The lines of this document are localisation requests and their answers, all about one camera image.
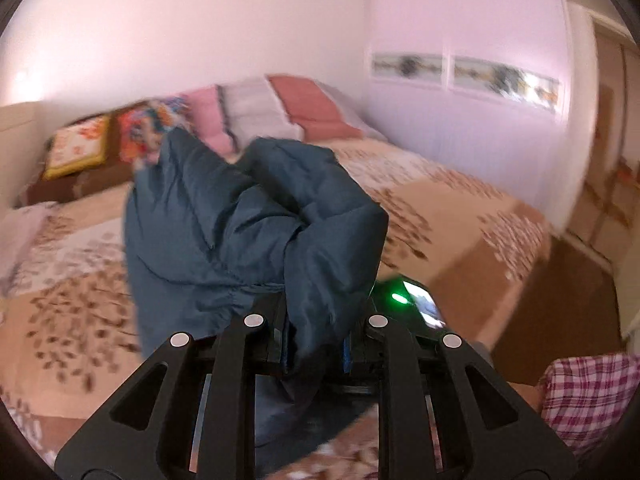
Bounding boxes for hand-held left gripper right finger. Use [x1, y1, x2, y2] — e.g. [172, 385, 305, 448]
[342, 314, 577, 480]

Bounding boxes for brown blanket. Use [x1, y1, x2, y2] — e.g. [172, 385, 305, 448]
[19, 159, 137, 207]

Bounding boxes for wooden door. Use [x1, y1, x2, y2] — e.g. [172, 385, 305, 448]
[564, 4, 640, 273]

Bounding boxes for teal puffer jacket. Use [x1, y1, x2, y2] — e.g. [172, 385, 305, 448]
[123, 129, 390, 477]

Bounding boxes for person's right forearm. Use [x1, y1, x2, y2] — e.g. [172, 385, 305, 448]
[506, 381, 547, 415]

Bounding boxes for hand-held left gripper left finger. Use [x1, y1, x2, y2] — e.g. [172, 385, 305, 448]
[54, 304, 295, 480]

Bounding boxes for yellow floral cushion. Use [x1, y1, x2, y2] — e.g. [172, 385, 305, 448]
[42, 114, 112, 181]

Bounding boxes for floral bed blanket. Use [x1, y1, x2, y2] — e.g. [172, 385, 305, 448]
[0, 137, 554, 480]

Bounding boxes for colourful patterned cushion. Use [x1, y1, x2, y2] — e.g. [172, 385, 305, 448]
[117, 97, 194, 164]

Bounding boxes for pink striped pillow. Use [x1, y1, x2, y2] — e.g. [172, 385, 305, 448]
[185, 77, 306, 156]

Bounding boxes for light lilac pillow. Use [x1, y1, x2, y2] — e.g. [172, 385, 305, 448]
[0, 202, 62, 297]

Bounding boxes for white wardrobe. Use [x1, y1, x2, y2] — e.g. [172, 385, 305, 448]
[362, 0, 602, 235]

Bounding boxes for person's plaid clothing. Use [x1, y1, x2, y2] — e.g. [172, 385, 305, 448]
[539, 352, 640, 462]

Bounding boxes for rose pillow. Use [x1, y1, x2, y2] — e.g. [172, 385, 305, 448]
[267, 74, 364, 141]

